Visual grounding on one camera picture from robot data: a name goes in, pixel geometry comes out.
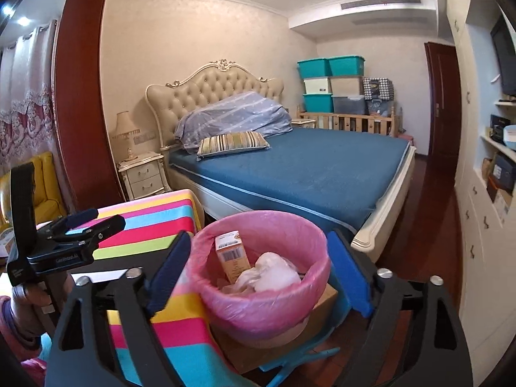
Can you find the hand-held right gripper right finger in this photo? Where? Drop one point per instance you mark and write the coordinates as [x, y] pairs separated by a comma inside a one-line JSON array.
[[348, 274]]

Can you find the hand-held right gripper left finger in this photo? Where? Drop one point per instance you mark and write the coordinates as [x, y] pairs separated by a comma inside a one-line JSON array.
[[169, 274]]

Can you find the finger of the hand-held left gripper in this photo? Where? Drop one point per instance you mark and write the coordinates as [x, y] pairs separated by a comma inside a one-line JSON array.
[[80, 218], [105, 227]]

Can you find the small orange cardboard box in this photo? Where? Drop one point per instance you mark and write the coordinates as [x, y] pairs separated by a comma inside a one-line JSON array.
[[234, 258]]

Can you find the white tissue back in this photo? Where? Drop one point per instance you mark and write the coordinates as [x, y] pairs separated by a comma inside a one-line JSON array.
[[274, 270]]

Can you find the pink bag lined bin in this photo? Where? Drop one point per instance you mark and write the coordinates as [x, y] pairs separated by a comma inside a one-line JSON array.
[[258, 314]]

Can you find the person's left forearm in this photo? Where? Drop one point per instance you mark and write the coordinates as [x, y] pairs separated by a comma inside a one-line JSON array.
[[9, 320]]

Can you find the person's left hand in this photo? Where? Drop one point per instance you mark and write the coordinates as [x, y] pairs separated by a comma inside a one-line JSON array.
[[30, 302]]

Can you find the yellow leather armchair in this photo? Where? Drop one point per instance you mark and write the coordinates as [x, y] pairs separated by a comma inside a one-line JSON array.
[[44, 187]]

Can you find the cream nightstand with drawers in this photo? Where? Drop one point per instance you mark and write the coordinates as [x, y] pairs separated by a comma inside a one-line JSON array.
[[143, 179]]

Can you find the brown cardboard box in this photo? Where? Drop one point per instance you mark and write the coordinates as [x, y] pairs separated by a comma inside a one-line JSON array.
[[306, 322]]

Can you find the rainbow striped tablecloth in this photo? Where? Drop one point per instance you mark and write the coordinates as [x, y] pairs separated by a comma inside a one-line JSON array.
[[185, 338]]

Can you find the cream table lamp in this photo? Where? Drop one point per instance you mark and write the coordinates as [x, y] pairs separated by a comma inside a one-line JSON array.
[[123, 129]]

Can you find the red brown wooden panel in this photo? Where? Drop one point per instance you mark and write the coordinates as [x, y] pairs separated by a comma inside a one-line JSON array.
[[80, 109]]

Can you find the bed with tufted headboard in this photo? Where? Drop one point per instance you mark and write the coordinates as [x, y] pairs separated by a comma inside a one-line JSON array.
[[314, 169]]

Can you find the lace patterned curtain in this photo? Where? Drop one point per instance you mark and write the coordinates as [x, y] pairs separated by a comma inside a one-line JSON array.
[[24, 88]]

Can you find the white built-in cabinet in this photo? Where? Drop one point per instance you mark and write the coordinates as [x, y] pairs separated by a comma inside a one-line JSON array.
[[483, 270]]

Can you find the striped pillow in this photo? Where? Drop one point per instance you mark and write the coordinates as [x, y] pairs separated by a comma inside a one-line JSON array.
[[234, 143]]

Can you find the cardboard box on shelf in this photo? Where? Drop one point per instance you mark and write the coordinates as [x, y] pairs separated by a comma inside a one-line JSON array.
[[498, 197]]

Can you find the dark blue bag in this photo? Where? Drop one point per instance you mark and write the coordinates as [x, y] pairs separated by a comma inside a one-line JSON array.
[[379, 108]]

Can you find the clear grey storage box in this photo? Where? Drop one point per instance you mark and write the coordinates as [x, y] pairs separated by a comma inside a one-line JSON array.
[[348, 105]]

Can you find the folded blue grey duvet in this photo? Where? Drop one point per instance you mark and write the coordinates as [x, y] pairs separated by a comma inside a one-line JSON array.
[[238, 117]]

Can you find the teal storage box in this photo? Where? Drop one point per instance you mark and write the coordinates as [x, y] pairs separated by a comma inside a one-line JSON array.
[[314, 68], [346, 65], [318, 103]]

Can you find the dark safe box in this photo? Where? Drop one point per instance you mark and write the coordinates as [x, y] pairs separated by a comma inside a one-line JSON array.
[[504, 171]]

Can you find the beige storage box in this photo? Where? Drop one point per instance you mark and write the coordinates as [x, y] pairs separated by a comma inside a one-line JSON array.
[[346, 85]]

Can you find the black white checkered bag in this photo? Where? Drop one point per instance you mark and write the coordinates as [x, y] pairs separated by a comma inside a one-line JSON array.
[[379, 88]]

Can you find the white storage box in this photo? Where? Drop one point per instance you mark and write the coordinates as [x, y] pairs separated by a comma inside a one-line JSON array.
[[318, 85]]

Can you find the dark wooden door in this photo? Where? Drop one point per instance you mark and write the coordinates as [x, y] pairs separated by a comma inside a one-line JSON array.
[[441, 100]]

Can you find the ceiling light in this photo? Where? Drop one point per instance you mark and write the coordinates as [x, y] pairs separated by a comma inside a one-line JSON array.
[[23, 21]]

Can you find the black box on shelf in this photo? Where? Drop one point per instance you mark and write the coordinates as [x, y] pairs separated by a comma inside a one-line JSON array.
[[498, 127]]

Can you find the black television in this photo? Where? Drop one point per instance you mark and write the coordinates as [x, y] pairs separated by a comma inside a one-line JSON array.
[[506, 60]]

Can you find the ceiling air vent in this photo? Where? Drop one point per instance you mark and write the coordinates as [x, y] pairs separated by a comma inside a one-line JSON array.
[[381, 3]]

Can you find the wooden crib rail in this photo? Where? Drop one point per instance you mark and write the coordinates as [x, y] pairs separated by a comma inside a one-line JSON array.
[[346, 123]]

